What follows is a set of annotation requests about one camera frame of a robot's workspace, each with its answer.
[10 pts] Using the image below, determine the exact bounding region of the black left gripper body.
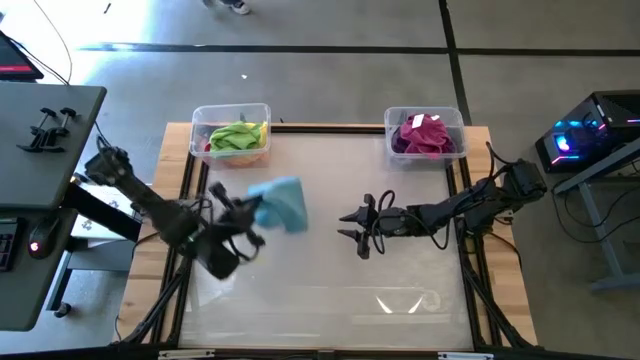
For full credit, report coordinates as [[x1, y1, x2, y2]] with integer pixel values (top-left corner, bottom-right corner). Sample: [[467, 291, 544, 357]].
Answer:
[[208, 180, 267, 249]]

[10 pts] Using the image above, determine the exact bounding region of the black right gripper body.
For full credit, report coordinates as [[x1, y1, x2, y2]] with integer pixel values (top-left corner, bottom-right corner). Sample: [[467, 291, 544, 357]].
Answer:
[[355, 193, 409, 260]]

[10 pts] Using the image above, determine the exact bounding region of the light blue microfiber towel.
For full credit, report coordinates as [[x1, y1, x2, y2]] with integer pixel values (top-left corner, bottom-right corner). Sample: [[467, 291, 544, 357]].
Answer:
[[247, 175, 310, 234]]

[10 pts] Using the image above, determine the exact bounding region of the orange microfiber towel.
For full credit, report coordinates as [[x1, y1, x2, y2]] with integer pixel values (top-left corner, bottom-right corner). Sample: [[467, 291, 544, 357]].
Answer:
[[202, 142, 267, 168]]

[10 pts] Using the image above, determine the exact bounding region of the green microfiber towel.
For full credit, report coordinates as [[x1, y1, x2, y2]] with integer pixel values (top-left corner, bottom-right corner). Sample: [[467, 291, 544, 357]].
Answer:
[[208, 121, 264, 154]]

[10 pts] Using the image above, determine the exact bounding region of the dark purple towel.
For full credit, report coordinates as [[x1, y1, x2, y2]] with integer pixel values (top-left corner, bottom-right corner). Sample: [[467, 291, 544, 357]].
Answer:
[[391, 132, 412, 154]]

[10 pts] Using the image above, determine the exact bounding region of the magenta microfiber towel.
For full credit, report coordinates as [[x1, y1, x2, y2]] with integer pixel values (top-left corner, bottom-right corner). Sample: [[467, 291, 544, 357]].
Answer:
[[398, 113, 451, 160]]

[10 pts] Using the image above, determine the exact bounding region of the clear plastic bin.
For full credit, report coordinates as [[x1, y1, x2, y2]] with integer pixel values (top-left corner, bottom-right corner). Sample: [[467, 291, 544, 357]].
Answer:
[[188, 102, 273, 170], [383, 105, 467, 162]]

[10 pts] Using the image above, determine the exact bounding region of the white printed box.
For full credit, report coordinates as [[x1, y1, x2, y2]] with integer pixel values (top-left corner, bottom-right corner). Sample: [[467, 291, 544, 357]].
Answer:
[[69, 182, 144, 241]]

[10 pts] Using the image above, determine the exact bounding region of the person's shoe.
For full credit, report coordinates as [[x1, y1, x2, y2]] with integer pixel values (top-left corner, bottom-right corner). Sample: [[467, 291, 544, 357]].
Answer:
[[202, 0, 251, 16]]

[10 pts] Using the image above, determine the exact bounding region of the black computer mouse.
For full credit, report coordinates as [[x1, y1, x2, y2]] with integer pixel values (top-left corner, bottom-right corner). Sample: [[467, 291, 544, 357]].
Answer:
[[27, 217, 61, 260]]

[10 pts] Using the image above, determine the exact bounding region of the black clamp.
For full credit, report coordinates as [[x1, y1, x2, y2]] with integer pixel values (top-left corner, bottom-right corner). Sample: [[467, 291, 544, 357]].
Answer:
[[17, 107, 59, 154], [37, 107, 79, 151]]

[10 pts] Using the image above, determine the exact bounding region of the grey side desk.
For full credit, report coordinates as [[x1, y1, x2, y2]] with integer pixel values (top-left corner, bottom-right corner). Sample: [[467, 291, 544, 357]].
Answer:
[[0, 82, 108, 211]]

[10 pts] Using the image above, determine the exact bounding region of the black computer with coloured lights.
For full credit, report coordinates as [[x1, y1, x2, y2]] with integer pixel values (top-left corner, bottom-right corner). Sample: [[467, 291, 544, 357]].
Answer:
[[534, 89, 640, 175]]

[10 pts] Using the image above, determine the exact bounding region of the black desk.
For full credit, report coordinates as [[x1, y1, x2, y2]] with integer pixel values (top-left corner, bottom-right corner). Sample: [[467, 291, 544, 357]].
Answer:
[[0, 207, 79, 332]]

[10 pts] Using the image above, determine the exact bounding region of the black keyboard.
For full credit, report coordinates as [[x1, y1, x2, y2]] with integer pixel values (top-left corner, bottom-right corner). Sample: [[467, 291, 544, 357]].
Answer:
[[0, 217, 20, 274]]

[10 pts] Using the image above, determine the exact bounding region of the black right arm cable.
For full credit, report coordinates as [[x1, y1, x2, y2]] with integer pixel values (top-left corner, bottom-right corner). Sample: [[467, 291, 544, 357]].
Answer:
[[372, 189, 397, 221]]

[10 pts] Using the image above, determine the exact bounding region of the black aluminium table frame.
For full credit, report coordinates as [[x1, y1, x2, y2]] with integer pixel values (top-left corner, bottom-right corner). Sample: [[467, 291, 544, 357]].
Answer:
[[112, 123, 539, 354]]

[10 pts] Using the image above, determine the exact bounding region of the white frame bracket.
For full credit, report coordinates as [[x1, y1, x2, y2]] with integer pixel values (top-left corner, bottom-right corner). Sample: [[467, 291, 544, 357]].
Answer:
[[438, 351, 494, 360], [158, 349, 216, 360]]

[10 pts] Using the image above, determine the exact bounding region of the black floor cable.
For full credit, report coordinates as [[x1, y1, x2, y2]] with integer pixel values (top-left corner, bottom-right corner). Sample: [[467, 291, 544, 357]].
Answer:
[[549, 177, 619, 246]]

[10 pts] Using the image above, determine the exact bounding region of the thin black cable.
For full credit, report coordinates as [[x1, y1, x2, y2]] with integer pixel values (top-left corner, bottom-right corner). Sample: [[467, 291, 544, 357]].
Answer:
[[32, 0, 74, 86]]

